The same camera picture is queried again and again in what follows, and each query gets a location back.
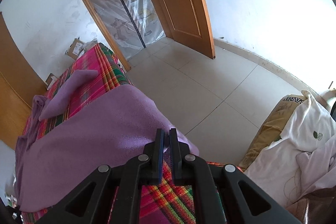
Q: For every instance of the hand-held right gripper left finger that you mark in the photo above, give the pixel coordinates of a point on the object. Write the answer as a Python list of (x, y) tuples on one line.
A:
[(158, 155)]

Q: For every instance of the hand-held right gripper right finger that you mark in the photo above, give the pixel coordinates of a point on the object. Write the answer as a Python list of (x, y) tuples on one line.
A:
[(173, 155)]

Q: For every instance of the purple fleece sweater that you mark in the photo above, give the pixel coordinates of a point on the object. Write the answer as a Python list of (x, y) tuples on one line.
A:
[(92, 134)]

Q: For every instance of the brown paper sack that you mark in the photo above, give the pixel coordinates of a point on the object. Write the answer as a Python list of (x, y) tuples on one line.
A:
[(267, 129)]

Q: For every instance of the plaid bed sheet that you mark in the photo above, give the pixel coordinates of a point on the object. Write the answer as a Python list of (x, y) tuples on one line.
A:
[(89, 61)]

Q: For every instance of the plastic mailer bags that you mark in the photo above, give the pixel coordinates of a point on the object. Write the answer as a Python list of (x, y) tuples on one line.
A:
[(90, 47)]

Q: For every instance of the white bedding pile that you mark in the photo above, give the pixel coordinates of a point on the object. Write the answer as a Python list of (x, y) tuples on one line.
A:
[(302, 134)]

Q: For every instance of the white cardboard box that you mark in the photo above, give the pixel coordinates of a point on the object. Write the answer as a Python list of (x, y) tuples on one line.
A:
[(51, 81)]

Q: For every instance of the brown cardboard box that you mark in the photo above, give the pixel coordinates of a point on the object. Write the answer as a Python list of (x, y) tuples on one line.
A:
[(74, 49)]

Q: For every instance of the transparent printed door curtain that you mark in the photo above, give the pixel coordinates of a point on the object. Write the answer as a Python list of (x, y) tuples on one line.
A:
[(126, 16)]

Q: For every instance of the wooden door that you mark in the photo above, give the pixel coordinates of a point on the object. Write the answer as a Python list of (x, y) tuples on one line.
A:
[(178, 3)]

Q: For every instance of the wooden wardrobe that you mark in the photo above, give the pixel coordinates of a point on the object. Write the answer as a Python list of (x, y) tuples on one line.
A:
[(13, 95)]

